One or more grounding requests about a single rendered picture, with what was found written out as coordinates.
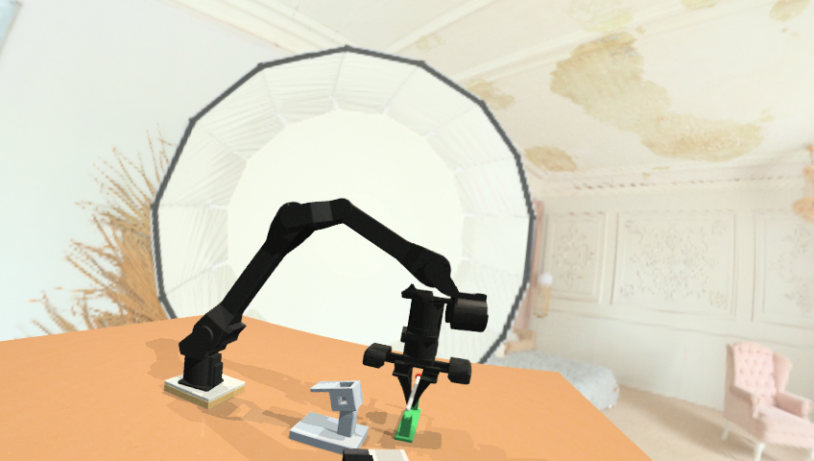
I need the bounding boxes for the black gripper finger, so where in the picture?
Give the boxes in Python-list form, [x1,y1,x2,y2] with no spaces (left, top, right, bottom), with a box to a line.
[412,372,439,407]
[393,368,414,405]

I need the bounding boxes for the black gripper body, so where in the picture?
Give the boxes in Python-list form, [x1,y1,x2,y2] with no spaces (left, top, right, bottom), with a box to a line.
[363,324,472,384]

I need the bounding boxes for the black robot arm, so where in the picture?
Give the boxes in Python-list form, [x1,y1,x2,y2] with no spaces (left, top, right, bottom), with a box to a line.
[178,198,489,392]

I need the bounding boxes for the white tapered rod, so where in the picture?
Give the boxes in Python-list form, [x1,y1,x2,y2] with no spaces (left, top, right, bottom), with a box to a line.
[405,373,421,412]

